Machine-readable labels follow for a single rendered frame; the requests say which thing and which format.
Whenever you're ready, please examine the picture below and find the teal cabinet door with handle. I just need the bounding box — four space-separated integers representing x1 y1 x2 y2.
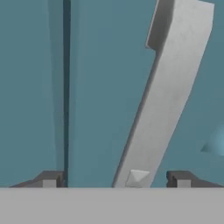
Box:
69 0 224 188

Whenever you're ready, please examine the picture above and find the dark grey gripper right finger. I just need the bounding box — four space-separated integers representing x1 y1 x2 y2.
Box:
165 171 224 188

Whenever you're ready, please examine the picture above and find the grey cabinet door handle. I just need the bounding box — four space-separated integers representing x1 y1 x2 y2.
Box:
111 0 216 188

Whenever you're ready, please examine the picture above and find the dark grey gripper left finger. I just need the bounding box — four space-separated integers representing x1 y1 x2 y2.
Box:
10 171 66 188

